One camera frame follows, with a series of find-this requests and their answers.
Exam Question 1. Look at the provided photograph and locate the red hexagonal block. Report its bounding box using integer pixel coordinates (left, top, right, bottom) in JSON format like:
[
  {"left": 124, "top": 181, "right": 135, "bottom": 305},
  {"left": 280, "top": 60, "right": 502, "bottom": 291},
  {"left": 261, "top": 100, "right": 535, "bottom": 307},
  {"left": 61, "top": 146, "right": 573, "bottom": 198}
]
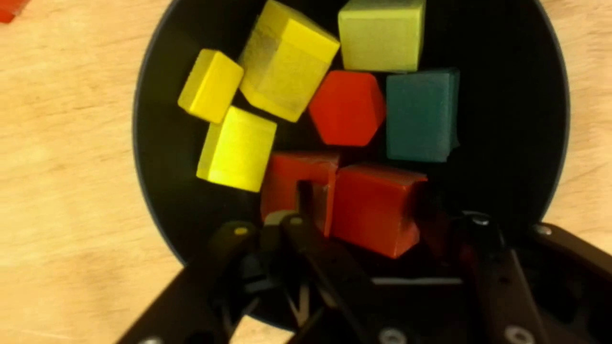
[{"left": 307, "top": 70, "right": 386, "bottom": 146}]

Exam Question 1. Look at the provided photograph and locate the small yellow block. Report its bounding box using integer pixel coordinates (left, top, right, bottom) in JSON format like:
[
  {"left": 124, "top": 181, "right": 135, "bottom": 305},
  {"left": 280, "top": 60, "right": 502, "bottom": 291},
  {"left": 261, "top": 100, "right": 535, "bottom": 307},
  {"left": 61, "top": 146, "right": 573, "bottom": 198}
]
[{"left": 177, "top": 47, "right": 242, "bottom": 123}]

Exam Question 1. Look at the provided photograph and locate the teal green block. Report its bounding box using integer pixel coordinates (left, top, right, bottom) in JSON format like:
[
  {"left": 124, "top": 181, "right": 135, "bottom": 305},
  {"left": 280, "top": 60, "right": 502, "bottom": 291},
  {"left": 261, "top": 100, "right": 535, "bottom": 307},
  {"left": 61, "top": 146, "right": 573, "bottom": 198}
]
[{"left": 386, "top": 68, "right": 458, "bottom": 161}]

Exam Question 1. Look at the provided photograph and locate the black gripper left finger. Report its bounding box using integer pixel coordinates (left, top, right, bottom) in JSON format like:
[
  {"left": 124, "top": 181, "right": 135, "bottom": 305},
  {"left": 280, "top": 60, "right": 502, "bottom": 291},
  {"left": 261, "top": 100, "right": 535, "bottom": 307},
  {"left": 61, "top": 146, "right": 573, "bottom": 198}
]
[{"left": 298, "top": 181, "right": 326, "bottom": 232}]

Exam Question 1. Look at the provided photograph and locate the lime green block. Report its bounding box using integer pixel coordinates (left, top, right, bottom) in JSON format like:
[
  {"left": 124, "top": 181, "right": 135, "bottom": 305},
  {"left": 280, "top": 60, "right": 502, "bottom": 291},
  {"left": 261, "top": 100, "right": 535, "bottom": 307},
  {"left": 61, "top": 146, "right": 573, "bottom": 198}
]
[{"left": 336, "top": 0, "right": 426, "bottom": 72}]

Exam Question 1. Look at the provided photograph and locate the large yellow block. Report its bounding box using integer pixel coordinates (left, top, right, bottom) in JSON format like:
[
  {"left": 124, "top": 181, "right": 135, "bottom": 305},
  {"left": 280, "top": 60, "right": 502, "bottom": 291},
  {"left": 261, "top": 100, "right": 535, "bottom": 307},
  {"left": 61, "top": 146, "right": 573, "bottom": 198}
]
[{"left": 238, "top": 0, "right": 340, "bottom": 121}]

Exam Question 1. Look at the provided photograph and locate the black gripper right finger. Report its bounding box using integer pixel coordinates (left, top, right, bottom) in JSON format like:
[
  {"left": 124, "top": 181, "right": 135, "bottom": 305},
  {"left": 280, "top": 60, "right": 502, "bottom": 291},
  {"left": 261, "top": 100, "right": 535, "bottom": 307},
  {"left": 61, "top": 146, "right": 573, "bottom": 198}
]
[{"left": 416, "top": 186, "right": 466, "bottom": 261}]

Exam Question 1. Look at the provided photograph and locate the dark red block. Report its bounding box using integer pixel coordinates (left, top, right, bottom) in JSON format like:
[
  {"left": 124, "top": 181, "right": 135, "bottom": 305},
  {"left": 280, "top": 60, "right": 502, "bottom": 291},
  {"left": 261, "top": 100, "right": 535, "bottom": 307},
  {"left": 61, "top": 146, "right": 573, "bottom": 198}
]
[{"left": 259, "top": 152, "right": 340, "bottom": 234}]

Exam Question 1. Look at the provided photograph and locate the yellow cube block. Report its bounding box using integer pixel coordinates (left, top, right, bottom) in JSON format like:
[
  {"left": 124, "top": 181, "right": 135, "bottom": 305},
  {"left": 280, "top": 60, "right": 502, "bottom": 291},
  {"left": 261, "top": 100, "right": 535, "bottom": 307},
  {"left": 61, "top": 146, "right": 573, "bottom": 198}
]
[{"left": 194, "top": 106, "right": 277, "bottom": 192}]

